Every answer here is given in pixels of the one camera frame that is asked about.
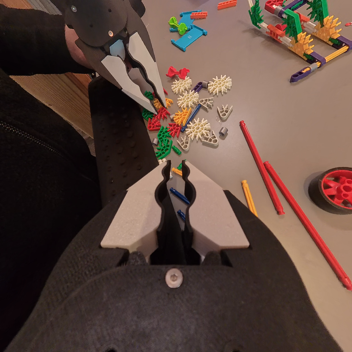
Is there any multicoloured toy frame assembly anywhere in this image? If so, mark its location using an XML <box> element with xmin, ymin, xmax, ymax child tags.
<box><xmin>248</xmin><ymin>0</ymin><xmax>352</xmax><ymax>66</ymax></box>

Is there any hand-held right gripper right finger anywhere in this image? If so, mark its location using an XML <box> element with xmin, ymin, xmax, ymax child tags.
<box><xmin>181</xmin><ymin>160</ymin><xmax>250</xmax><ymax>262</ymax></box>

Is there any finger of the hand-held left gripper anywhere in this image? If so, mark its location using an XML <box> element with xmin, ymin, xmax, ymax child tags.
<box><xmin>126</xmin><ymin>32</ymin><xmax>167</xmax><ymax>108</ymax></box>
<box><xmin>101</xmin><ymin>55</ymin><xmax>158</xmax><ymax>115</ymax></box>

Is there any person's left forearm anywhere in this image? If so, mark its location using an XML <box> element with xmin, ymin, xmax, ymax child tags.
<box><xmin>0</xmin><ymin>5</ymin><xmax>91</xmax><ymax>76</ymax></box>

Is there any lime green toy piece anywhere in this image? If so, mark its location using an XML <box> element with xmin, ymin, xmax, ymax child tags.
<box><xmin>168</xmin><ymin>16</ymin><xmax>187</xmax><ymax>35</ymax></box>

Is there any person's left hand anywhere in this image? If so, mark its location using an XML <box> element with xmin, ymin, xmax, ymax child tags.
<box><xmin>65</xmin><ymin>25</ymin><xmax>91</xmax><ymax>66</ymax></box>

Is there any red spool piece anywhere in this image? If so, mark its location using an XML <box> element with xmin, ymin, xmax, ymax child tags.
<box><xmin>166</xmin><ymin>66</ymin><xmax>190</xmax><ymax>78</ymax></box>

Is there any black perforated foam strip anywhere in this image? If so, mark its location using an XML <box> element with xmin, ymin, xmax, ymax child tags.
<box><xmin>88</xmin><ymin>77</ymin><xmax>158</xmax><ymax>207</ymax></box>

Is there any white snowflake connector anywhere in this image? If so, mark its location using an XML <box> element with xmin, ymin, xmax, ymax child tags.
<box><xmin>208</xmin><ymin>75</ymin><xmax>232</xmax><ymax>96</ymax></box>
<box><xmin>177</xmin><ymin>90</ymin><xmax>199</xmax><ymax>109</ymax></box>
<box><xmin>185</xmin><ymin>118</ymin><xmax>211</xmax><ymax>141</ymax></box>
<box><xmin>171</xmin><ymin>77</ymin><xmax>192</xmax><ymax>94</ymax></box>

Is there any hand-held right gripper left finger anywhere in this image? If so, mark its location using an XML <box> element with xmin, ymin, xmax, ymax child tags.
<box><xmin>100</xmin><ymin>160</ymin><xmax>171</xmax><ymax>263</ymax></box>

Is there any long red rod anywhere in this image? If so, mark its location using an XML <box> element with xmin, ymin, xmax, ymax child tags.
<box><xmin>239</xmin><ymin>120</ymin><xmax>285</xmax><ymax>215</ymax></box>
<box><xmin>263</xmin><ymin>161</ymin><xmax>352</xmax><ymax>290</ymax></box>

